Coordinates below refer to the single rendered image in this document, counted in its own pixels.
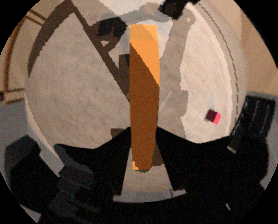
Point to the small red cube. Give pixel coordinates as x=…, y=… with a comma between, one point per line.
x=213, y=116

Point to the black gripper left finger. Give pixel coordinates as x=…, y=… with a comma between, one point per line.
x=109, y=161

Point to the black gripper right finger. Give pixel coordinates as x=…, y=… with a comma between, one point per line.
x=184, y=158

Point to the orange-brown bar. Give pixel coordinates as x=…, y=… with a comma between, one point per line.
x=144, y=92

